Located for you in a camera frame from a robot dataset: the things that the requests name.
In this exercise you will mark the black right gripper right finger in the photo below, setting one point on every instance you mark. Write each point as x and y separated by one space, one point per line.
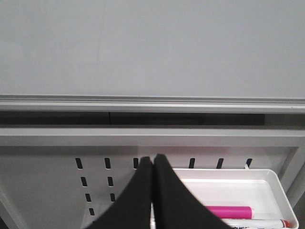
174 205

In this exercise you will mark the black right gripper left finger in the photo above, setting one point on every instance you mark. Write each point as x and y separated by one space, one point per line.
132 209

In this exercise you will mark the pink marker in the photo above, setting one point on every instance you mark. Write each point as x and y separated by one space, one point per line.
232 212

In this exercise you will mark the white marker with red cap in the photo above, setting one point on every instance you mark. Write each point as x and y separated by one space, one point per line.
257 223

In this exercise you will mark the white upper plastic tray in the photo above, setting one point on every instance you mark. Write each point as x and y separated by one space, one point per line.
259 189

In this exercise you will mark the white perforated pegboard panel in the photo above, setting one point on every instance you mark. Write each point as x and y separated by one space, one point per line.
68 187

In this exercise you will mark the white metal stand frame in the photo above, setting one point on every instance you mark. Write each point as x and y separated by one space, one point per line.
291 175

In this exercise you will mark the white whiteboard with aluminium frame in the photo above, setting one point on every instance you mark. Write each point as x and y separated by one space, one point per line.
210 56

